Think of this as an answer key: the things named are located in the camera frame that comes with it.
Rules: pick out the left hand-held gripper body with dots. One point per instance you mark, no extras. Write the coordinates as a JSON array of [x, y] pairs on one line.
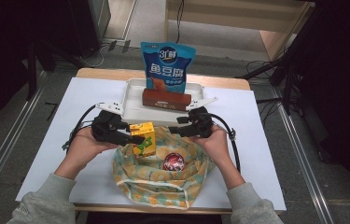
[[104, 129]]

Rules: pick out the white plastic tray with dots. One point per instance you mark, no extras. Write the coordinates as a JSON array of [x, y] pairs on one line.
[[133, 105]]

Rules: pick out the yellow drink carton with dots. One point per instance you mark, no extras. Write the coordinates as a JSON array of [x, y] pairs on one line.
[[144, 140]]

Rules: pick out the red lidded candy jar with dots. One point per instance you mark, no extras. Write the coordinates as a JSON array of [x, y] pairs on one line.
[[173, 162]]

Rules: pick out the metal floor rail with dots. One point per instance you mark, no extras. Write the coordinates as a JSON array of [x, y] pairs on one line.
[[4, 140], [303, 161]]

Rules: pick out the white table cover sheet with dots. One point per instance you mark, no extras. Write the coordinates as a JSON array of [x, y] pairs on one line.
[[79, 93]]

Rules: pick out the brown drink carton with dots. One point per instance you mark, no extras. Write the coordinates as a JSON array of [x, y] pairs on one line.
[[166, 99]]

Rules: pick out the light wooden bench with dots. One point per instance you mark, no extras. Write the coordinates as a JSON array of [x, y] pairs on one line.
[[225, 20]]

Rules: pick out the lemon print cloth bag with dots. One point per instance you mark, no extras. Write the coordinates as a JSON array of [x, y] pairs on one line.
[[160, 186]]

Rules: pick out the black metal stand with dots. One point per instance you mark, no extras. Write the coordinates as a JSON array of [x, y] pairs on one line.
[[32, 77], [287, 93]]

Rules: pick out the dark cabinet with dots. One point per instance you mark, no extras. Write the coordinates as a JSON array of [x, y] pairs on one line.
[[85, 25]]

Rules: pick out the person's right hand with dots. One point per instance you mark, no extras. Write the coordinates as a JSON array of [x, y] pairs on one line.
[[214, 144]]

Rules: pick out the wooden table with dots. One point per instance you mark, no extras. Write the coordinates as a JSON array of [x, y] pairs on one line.
[[107, 74]]

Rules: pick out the blue snack pouch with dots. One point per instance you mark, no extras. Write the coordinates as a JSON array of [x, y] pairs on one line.
[[168, 67]]

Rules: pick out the person's left hand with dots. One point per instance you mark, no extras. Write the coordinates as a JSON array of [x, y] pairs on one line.
[[85, 149]]

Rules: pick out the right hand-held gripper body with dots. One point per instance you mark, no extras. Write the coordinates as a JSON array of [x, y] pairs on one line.
[[201, 124]]

